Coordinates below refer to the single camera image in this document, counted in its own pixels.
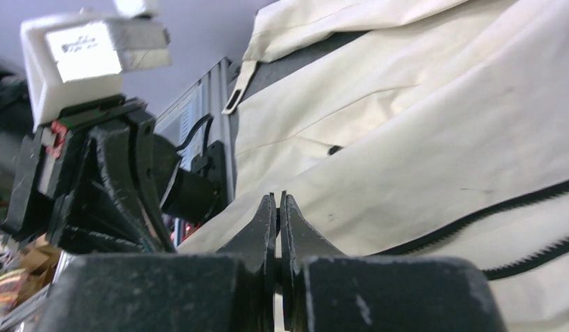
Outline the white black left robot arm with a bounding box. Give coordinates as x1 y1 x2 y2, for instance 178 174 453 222
0 95 227 254

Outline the cream zip-up jacket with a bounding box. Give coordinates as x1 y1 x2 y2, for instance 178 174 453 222
177 0 569 332

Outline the cluttered workbench shelving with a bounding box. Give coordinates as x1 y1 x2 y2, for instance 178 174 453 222
0 178 62 331

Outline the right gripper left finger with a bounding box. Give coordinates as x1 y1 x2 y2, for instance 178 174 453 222
37 194 278 332

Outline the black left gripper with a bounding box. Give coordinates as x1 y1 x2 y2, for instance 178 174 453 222
1 96 175 254

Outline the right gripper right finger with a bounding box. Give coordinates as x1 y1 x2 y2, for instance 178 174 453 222
280 193 506 331

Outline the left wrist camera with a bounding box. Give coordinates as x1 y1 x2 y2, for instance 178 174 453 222
20 1 171 129

